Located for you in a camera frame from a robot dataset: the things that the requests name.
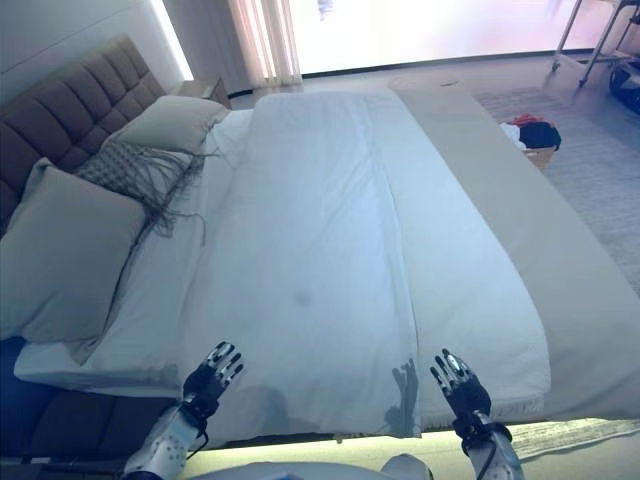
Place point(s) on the white bed sheet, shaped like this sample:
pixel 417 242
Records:
pixel 150 300

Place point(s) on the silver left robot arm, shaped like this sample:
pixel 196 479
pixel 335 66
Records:
pixel 167 440

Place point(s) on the wooden laundry box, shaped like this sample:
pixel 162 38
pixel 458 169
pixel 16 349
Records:
pixel 540 157

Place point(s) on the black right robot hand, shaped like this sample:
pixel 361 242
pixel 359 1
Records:
pixel 465 387

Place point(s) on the white duvet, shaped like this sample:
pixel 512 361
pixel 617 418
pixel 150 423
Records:
pixel 340 260

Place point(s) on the striped grey rug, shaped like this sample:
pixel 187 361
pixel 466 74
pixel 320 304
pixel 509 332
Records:
pixel 590 175

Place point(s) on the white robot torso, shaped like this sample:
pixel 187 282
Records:
pixel 300 472

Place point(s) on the brown tufted headboard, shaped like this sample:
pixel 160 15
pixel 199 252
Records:
pixel 70 105

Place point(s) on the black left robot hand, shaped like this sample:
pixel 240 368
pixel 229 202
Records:
pixel 210 380

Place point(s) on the metal rolling rack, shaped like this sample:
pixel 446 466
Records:
pixel 595 45

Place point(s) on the beige bed blanket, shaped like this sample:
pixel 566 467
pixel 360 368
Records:
pixel 565 260

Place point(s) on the woven fringed cushion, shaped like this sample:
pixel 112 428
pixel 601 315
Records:
pixel 130 172

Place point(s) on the white garment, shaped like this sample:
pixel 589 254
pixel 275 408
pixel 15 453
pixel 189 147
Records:
pixel 512 134

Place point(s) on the black garment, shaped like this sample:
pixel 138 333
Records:
pixel 540 135

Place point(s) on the red garment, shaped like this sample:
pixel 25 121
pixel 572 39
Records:
pixel 525 119

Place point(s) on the sheer beige curtain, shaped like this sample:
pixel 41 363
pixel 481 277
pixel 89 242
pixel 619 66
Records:
pixel 265 40

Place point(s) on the wooden nightstand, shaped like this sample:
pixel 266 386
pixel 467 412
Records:
pixel 202 90

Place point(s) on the large beige pillow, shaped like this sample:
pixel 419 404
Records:
pixel 175 120
pixel 65 260

